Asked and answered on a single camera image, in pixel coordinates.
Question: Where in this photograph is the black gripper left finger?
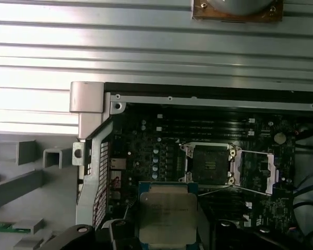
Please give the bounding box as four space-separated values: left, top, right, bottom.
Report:
51 219 140 250

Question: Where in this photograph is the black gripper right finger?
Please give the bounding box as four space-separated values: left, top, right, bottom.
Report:
209 219 296 250

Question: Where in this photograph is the wire locking lever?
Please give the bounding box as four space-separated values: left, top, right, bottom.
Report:
198 185 232 197

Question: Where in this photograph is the silver CPU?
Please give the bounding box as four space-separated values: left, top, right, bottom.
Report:
137 181 199 250

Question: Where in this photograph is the metal socket cover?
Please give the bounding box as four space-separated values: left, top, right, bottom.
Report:
229 147 277 196

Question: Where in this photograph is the CPU socket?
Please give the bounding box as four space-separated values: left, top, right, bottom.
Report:
178 142 237 185

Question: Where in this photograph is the black PC case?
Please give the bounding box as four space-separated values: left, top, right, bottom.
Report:
69 81 313 250

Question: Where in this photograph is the silver network port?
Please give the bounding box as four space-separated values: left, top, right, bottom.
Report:
110 157 127 171

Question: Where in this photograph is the green motherboard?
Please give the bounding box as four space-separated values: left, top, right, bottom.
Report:
105 103 303 235

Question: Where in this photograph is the black RAM slot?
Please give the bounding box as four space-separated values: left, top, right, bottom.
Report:
158 132 255 139
158 115 255 121
158 120 255 127
158 127 255 133

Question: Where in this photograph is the grey parts rack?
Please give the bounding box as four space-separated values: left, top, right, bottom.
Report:
0 139 80 250

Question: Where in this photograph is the green RAM stick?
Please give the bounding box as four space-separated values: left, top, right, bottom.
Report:
0 221 18 230

